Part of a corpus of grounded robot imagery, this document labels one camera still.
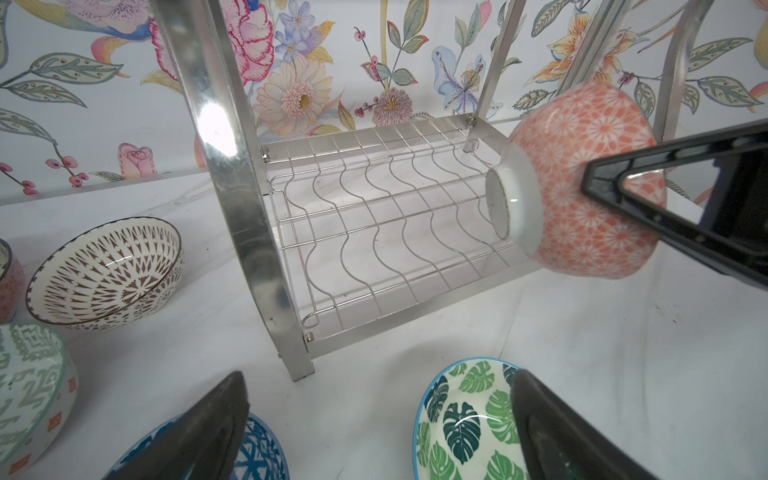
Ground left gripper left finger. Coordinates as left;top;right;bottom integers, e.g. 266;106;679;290
107;371;249;480

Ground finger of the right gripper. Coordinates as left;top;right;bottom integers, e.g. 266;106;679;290
581;120;767;289

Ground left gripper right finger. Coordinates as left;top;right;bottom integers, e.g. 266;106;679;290
511;369;654;479

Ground blue patterned bowl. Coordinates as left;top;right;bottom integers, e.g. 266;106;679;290
104;413;290;480

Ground green leaf patterned bowl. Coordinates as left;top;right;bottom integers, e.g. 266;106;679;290
412;357;530;479

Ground pink bowl dark floral inside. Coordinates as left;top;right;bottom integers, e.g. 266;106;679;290
485;82;659;279

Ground stainless steel dish rack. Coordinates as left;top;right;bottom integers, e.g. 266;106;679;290
149;0;715;383

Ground green geometric patterned bowl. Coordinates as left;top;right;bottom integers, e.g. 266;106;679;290
1;324;79;479

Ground brown white patterned bowl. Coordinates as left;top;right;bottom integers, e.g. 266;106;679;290
25;216;184;331

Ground dark floral patterned bowl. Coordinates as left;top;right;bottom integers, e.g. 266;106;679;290
0;240;25;324

